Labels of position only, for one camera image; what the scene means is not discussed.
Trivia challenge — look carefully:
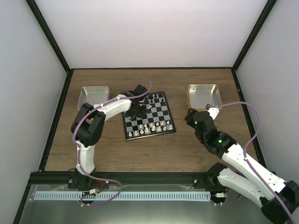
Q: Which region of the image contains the row of black chess pieces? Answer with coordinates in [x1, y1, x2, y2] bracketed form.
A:
[144, 92, 165, 105]

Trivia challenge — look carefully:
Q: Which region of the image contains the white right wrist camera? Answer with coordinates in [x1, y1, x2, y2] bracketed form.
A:
[206, 104, 220, 120]

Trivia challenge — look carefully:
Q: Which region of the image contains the yellow metal tin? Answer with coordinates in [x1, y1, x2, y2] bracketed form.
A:
[186, 84, 222, 111]

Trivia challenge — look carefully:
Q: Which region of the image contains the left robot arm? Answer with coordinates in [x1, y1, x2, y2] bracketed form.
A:
[71, 84, 150, 189]

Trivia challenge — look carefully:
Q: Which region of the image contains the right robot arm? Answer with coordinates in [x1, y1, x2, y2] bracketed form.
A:
[185, 108, 299, 224]

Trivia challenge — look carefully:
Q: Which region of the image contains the black frame post left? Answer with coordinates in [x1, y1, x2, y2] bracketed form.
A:
[25, 0, 71, 73]

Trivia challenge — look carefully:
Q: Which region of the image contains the light blue slotted cable duct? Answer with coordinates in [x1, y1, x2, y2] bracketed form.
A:
[33, 191, 211, 202]

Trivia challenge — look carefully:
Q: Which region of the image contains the black and silver chessboard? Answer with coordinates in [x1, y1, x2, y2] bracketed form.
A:
[122, 91, 176, 141]

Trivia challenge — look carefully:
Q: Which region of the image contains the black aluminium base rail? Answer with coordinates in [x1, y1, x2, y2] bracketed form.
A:
[28, 171, 222, 189]

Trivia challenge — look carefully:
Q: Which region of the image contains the black frame post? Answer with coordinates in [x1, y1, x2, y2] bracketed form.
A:
[232, 0, 278, 73]
[25, 0, 71, 73]

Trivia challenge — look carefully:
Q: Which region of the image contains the black frame post right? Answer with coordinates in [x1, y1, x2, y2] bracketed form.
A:
[232, 0, 278, 73]

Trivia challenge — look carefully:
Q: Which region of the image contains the pink metal tin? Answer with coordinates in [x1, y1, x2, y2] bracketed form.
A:
[77, 86, 110, 110]

